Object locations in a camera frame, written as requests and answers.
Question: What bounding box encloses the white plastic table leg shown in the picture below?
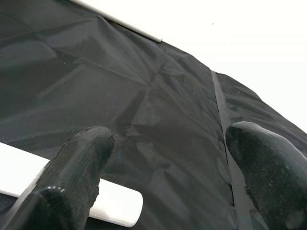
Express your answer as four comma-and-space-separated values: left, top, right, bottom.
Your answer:
0, 142, 144, 228
69, 0, 163, 43

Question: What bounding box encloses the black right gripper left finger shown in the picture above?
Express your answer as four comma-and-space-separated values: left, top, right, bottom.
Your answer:
4, 126, 115, 230

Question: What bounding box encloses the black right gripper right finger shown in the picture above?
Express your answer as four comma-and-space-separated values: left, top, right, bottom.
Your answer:
226, 121, 307, 230

